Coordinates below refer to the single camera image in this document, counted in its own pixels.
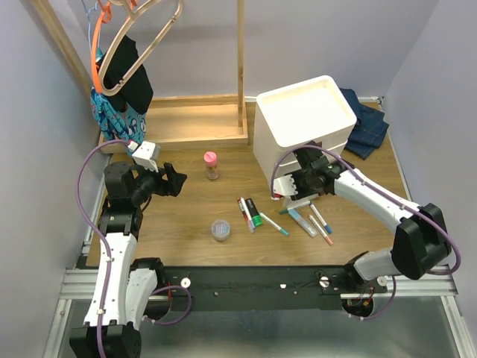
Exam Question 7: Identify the wooden clothes rack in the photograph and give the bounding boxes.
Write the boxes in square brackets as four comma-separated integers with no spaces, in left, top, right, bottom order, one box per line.
[31,1,248,150]

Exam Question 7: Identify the wooden hanger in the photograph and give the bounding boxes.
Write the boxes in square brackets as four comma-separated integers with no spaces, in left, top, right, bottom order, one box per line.
[98,0,184,98]

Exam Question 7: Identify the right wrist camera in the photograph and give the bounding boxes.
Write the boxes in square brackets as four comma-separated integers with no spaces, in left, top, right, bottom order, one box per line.
[271,174,298,200]

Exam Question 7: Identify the black garment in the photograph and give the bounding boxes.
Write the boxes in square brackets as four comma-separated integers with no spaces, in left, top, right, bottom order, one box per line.
[102,35,154,113]

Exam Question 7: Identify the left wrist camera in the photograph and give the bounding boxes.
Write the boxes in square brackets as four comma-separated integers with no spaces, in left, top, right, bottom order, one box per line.
[132,141,160,172]

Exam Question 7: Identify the folded denim jeans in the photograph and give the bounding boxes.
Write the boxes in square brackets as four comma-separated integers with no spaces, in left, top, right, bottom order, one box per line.
[340,88,389,160]

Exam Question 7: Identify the purple cable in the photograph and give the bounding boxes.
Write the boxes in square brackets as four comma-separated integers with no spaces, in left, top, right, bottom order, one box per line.
[270,145,461,324]
[76,139,194,358]

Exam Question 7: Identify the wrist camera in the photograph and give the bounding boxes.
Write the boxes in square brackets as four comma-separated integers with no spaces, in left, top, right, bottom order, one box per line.
[132,141,160,172]
[271,174,298,200]

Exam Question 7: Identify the orange tip white marker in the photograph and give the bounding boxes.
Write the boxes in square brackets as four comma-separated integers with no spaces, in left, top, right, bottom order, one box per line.
[309,215,333,245]

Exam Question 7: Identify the teal tip white marker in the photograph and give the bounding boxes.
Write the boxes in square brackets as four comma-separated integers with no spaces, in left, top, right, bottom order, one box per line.
[259,212,289,236]

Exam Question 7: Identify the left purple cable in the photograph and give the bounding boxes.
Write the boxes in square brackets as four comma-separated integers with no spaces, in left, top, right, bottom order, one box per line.
[76,139,194,358]

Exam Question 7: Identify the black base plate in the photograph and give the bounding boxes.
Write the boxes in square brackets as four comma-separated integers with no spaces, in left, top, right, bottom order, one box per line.
[159,265,388,312]

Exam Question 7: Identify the orange hanger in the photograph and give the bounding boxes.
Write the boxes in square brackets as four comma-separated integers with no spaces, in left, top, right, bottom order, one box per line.
[90,0,137,94]

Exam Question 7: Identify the white drawer cabinet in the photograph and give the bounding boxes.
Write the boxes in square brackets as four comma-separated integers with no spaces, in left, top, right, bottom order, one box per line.
[253,75,357,182]

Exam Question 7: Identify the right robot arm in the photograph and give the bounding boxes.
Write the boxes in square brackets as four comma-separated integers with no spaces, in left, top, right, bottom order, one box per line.
[291,144,452,292]

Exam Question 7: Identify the blue patterned garment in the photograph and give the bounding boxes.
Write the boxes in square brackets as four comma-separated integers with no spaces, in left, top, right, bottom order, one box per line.
[90,40,154,144]

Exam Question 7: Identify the green cap white marker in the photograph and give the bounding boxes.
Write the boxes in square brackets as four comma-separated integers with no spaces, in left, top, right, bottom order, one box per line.
[279,201,311,215]

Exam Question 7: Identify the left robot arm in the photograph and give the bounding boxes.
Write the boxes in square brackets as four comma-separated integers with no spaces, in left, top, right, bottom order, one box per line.
[69,162,187,357]

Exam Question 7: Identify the blue tip white marker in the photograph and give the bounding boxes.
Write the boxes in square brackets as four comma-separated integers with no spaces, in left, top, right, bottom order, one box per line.
[310,203,332,234]

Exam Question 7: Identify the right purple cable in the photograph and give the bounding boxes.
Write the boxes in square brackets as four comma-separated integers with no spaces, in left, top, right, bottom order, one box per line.
[270,145,461,324]

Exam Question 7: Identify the red white marker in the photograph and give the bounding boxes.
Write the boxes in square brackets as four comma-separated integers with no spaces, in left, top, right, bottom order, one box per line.
[240,197,255,233]

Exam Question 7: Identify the clear round clip jar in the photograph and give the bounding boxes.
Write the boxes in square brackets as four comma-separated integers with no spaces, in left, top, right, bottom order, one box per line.
[211,219,230,242]

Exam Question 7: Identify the light blue lead case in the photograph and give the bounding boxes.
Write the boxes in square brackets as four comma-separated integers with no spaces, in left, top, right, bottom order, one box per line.
[288,209,318,237]

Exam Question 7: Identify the blue wire hanger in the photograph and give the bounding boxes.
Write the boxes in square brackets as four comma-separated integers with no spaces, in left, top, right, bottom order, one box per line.
[81,0,99,50]

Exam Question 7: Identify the aluminium frame rail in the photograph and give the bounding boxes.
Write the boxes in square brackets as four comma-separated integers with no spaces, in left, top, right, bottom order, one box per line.
[41,154,113,358]

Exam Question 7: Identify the green black highlighter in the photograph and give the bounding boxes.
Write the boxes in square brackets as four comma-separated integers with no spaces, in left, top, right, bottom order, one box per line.
[245,198,263,227]

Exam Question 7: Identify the pink lid bottle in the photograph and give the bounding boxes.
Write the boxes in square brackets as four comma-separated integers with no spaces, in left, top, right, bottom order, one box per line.
[203,151,218,180]

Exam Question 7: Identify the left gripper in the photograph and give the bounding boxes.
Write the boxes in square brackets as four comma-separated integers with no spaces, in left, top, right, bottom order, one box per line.
[130,160,187,204]

